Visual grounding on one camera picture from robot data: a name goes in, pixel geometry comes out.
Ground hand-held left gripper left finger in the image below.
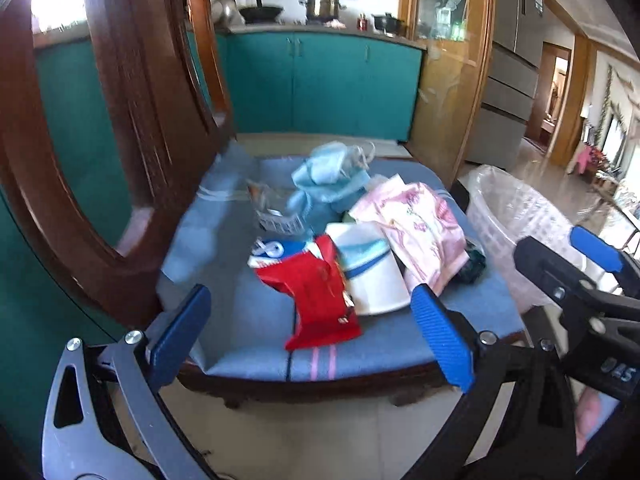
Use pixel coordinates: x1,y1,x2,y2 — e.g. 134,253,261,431
41,284,213,480

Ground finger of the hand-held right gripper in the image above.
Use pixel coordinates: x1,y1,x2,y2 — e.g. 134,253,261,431
570,226,640,295
514,236,640,333

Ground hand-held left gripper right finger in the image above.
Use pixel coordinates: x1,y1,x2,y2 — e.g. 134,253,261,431
400,284,576,480

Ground dark green packet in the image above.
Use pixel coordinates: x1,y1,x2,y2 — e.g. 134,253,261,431
457,241,487,284

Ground white paper cup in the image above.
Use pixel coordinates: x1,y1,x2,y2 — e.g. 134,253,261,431
325,221,412,317

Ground white plastic waste basket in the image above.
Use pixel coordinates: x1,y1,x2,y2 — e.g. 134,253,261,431
462,162,588,313

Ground pink packet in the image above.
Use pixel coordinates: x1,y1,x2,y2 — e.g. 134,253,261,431
348,174,471,297

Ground red snack packet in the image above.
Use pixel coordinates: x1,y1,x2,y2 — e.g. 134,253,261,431
249,235,363,351

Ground clear plastic wrapper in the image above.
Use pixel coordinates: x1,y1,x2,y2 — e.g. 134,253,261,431
247,177,308,238

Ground teal wrapper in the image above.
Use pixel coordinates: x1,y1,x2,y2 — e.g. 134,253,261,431
285,189,348,236

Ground blue face mask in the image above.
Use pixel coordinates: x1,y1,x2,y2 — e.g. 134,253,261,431
286,141,376,211

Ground person's right hand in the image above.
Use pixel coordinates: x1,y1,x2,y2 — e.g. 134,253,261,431
574,389,619,456

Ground blue striped cloth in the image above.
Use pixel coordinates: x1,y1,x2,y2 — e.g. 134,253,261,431
157,152,526,383

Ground grey refrigerator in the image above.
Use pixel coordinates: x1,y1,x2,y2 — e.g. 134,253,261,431
465,0,549,172

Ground wooden framed glass door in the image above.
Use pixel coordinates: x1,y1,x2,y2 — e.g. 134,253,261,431
400,0,497,187

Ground carved wooden chair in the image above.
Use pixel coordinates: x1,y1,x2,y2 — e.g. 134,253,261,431
0,0,531,408

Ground teal kitchen cabinets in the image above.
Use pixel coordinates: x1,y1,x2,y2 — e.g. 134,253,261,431
0,30,427,246

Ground black casserole pot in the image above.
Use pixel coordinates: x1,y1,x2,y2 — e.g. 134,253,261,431
372,12,405,34

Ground round steel lid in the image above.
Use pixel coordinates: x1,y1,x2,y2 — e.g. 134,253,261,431
212,0,246,28

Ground steel stockpot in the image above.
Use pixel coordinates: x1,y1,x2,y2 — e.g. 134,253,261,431
300,0,347,23

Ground black wok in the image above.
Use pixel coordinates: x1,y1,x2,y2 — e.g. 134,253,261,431
239,0,285,23

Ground wooden doorway frame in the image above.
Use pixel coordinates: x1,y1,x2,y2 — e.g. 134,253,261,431
525,35,594,168

